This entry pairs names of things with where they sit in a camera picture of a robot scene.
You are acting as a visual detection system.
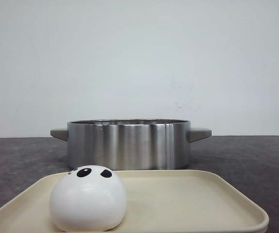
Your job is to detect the beige plastic tray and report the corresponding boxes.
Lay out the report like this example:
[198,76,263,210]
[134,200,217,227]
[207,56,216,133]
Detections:
[0,170,269,233]

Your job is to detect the dark grey table mat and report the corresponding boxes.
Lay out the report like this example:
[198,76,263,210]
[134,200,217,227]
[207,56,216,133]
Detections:
[0,136,279,233]

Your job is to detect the panda bun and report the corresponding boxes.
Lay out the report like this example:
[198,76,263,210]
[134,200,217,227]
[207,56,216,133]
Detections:
[49,165,127,232]

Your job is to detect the stainless steel pot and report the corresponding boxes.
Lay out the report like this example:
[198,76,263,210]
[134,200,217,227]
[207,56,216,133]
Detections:
[50,119,212,170]

